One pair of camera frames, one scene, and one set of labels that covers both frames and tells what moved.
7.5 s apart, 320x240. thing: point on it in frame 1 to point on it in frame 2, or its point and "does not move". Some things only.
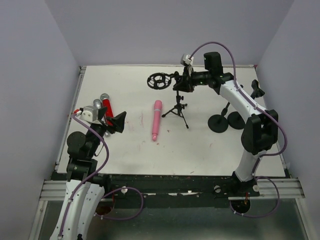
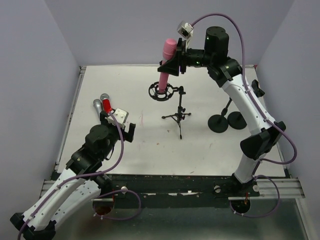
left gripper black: [104, 120] to [119, 132]
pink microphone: [157, 106] to [169, 50]
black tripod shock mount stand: [160, 80] to [154, 92]
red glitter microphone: [108, 112] does not move
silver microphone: [97, 103] does not move
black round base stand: [235, 119] does not move
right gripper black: [186, 81] to [180, 59]
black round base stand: [219, 123] does not move
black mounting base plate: [174, 188] does not move
